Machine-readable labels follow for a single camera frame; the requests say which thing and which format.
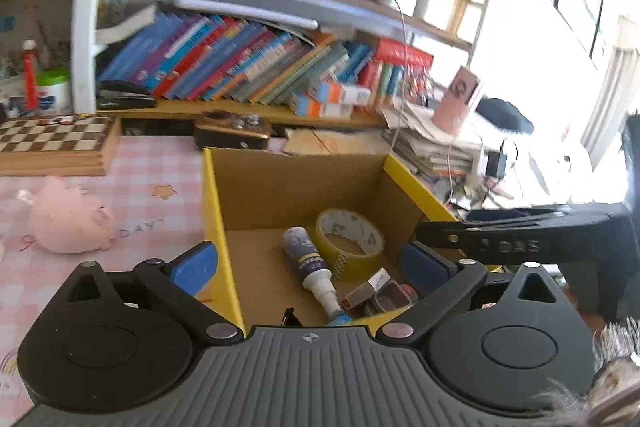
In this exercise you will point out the black rounded object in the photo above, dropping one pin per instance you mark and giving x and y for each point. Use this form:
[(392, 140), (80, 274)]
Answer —
[(505, 114)]

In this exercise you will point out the fuzzy grey sleeve cuff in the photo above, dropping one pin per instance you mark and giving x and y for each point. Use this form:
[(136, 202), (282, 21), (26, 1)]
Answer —
[(610, 382)]

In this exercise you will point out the small red and white box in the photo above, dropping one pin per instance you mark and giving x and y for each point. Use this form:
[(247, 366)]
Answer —
[(360, 294)]

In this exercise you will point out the brown box with metal knobs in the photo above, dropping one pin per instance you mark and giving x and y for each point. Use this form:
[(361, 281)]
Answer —
[(225, 139)]

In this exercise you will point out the pink card box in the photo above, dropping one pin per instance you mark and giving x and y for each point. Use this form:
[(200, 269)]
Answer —
[(457, 107)]

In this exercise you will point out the black charger plug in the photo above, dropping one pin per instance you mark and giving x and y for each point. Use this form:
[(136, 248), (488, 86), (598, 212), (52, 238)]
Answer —
[(496, 163)]

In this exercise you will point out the white and wood bookshelf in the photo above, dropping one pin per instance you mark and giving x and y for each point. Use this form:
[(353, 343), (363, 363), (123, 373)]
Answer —
[(175, 109)]

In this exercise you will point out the stack of papers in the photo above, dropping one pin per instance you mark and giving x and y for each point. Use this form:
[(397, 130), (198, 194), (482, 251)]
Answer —
[(430, 147)]

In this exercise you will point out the wooden chessboard box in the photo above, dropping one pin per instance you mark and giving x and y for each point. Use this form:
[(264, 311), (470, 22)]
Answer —
[(50, 139)]

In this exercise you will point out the cardboard box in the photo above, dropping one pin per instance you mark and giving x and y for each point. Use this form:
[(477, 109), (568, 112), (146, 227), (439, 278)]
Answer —
[(300, 187)]

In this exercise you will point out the small blue plastic piece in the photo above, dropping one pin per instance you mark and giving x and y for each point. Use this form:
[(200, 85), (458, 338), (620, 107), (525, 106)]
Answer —
[(340, 320)]

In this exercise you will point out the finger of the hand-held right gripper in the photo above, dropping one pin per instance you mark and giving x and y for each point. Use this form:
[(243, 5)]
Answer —
[(442, 237)]

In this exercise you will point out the black stapler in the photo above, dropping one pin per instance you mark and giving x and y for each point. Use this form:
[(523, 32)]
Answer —
[(125, 94)]

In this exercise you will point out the pink plush toy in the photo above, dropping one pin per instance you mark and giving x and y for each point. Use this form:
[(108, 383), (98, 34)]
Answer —
[(65, 227)]

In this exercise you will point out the pink checked desk cloth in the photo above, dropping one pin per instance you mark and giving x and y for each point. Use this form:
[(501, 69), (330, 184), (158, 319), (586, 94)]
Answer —
[(150, 207)]

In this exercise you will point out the red bottle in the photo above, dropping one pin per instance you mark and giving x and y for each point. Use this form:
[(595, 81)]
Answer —
[(31, 82)]

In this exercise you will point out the round dark red case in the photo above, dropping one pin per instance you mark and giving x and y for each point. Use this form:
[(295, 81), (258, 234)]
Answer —
[(390, 299)]

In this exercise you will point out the brown paper envelopes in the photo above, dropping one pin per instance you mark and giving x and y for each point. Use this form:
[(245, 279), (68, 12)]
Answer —
[(330, 139)]

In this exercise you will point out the black binder clip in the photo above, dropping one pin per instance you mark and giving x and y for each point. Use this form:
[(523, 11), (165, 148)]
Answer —
[(290, 319)]

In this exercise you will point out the row of colourful books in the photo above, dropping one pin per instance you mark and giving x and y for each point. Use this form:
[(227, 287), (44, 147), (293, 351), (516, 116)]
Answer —
[(240, 62)]

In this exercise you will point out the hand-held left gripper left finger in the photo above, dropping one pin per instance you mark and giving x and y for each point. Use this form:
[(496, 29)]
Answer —
[(192, 267)]

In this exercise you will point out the small dark spray bottle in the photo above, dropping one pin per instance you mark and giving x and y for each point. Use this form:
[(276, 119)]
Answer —
[(305, 257)]

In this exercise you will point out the white curtain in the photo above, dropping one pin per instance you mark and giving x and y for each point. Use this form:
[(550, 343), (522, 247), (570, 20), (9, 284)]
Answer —
[(610, 97)]

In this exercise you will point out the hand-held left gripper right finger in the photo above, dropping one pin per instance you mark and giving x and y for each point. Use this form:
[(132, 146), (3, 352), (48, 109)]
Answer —
[(425, 267)]

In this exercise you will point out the yellow tape roll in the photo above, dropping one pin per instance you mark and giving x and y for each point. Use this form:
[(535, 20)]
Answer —
[(325, 252)]

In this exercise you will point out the green lid jar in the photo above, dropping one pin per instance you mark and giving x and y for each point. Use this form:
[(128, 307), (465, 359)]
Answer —
[(52, 79)]

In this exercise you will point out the narrow black framed picture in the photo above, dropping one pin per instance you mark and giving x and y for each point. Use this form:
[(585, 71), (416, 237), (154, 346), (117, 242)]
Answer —
[(597, 27)]

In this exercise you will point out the thick white book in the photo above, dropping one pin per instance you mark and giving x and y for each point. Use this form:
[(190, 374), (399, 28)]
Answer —
[(127, 24)]

